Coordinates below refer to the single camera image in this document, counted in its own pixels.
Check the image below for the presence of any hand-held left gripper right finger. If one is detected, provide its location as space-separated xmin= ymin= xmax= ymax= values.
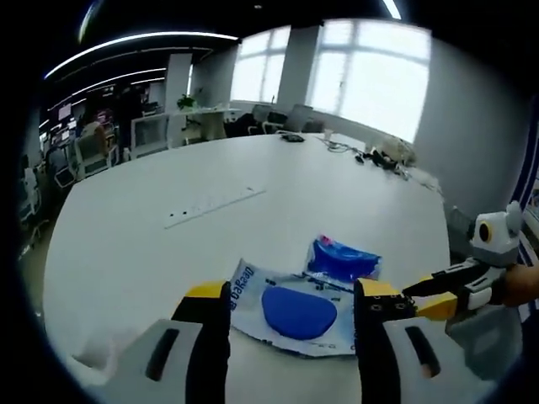
xmin=353 ymin=277 xmax=494 ymax=404

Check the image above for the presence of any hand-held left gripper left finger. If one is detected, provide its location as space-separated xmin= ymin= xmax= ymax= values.
xmin=73 ymin=279 xmax=232 ymax=404

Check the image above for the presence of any packet with blue oval pad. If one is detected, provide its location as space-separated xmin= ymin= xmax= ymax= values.
xmin=229 ymin=258 xmax=360 ymax=359

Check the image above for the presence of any blue plastic packet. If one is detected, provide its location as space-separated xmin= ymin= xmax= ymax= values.
xmin=303 ymin=232 xmax=384 ymax=282

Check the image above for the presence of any white office chair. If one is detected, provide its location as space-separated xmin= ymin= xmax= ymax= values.
xmin=130 ymin=114 xmax=170 ymax=160
xmin=74 ymin=136 xmax=114 ymax=178

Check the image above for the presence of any pile of cables and items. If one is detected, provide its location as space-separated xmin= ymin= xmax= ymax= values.
xmin=323 ymin=132 xmax=441 ymax=189

